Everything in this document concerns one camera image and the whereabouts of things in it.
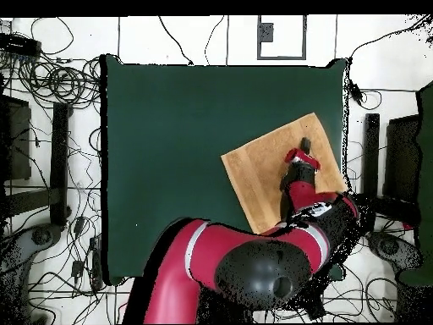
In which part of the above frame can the tan terry towel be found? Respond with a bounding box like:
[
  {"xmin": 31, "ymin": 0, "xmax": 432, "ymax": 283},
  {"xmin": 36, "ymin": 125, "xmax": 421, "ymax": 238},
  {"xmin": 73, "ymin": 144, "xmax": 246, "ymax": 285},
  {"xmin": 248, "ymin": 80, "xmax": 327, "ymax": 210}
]
[{"xmin": 220, "ymin": 112, "xmax": 349, "ymax": 235}]

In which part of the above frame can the black box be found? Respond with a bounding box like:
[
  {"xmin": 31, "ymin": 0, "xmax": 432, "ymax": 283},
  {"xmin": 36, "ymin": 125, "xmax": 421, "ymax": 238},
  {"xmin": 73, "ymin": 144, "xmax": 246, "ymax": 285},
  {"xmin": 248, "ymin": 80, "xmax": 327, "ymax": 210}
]
[
  {"xmin": 0, "ymin": 96, "xmax": 32, "ymax": 182},
  {"xmin": 383, "ymin": 114, "xmax": 422, "ymax": 204}
]

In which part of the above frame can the gray square floor box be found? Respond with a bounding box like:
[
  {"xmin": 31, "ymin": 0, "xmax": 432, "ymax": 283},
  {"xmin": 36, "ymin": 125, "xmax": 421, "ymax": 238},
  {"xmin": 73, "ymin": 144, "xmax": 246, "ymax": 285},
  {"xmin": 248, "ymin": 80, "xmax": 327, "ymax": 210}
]
[{"xmin": 257, "ymin": 22, "xmax": 274, "ymax": 43}]

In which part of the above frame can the dark green fabric sheet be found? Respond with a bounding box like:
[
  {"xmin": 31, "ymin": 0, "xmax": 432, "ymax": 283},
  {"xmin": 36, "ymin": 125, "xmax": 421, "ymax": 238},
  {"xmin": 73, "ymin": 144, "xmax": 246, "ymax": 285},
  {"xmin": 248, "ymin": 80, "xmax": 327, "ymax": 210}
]
[{"xmin": 398, "ymin": 80, "xmax": 433, "ymax": 287}]

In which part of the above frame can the gray black floor stand base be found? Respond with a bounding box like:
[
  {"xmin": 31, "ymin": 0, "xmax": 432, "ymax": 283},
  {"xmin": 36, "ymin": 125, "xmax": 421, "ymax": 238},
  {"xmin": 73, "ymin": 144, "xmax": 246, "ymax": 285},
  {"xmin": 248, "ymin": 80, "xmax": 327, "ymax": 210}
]
[
  {"xmin": 0, "ymin": 224, "xmax": 65, "ymax": 272},
  {"xmin": 366, "ymin": 231, "xmax": 422, "ymax": 272}
]

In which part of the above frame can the dark green table cloth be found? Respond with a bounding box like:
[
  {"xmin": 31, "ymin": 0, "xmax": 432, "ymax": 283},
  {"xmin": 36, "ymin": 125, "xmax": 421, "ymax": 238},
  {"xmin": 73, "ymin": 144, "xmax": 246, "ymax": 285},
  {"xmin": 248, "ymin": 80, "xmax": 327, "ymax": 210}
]
[{"xmin": 100, "ymin": 53, "xmax": 349, "ymax": 287}]

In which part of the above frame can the black rectangular floor device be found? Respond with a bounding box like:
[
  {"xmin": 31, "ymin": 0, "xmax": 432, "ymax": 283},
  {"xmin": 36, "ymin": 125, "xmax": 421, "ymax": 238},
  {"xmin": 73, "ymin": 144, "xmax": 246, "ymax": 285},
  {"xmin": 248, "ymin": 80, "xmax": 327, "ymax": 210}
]
[{"xmin": 305, "ymin": 295, "xmax": 326, "ymax": 321}]

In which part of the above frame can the black power strip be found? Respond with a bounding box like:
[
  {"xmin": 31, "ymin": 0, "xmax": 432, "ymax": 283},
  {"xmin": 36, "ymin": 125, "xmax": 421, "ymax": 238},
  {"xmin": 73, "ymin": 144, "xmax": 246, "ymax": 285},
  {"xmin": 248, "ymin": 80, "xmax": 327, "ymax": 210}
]
[{"xmin": 0, "ymin": 32, "xmax": 42, "ymax": 57}]

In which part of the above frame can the black metal stand frame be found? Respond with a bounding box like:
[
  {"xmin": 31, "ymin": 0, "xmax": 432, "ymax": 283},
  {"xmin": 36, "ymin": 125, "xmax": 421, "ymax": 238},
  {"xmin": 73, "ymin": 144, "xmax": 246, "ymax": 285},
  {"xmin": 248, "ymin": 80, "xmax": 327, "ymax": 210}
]
[
  {"xmin": 359, "ymin": 113, "xmax": 422, "ymax": 233},
  {"xmin": 3, "ymin": 102, "xmax": 73, "ymax": 227}
]

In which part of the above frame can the black plug with cable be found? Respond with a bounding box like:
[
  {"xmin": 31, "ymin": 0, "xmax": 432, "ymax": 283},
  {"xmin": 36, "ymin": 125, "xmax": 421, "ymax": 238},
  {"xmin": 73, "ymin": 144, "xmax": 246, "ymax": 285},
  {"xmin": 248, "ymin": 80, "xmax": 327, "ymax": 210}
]
[{"xmin": 347, "ymin": 79, "xmax": 382, "ymax": 111}]

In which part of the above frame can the gray floor hatch frame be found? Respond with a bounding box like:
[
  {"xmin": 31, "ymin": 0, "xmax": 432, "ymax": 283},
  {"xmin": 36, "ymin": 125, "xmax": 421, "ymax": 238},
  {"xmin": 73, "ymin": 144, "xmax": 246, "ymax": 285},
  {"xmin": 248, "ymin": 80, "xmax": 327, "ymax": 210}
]
[{"xmin": 255, "ymin": 14, "xmax": 308, "ymax": 61}]

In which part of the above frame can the thin black floor cable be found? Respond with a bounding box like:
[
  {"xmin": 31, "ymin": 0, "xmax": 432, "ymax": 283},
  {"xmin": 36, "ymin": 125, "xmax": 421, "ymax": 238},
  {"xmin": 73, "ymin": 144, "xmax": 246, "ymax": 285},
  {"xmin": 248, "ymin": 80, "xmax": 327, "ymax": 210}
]
[
  {"xmin": 203, "ymin": 14, "xmax": 226, "ymax": 65},
  {"xmin": 157, "ymin": 15, "xmax": 195, "ymax": 65}
]

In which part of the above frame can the coil of black cables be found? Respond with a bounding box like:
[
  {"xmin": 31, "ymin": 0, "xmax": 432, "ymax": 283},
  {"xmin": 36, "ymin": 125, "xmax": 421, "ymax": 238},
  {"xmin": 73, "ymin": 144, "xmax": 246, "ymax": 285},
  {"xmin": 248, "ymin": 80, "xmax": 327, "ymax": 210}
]
[{"xmin": 18, "ymin": 57, "xmax": 101, "ymax": 109}]

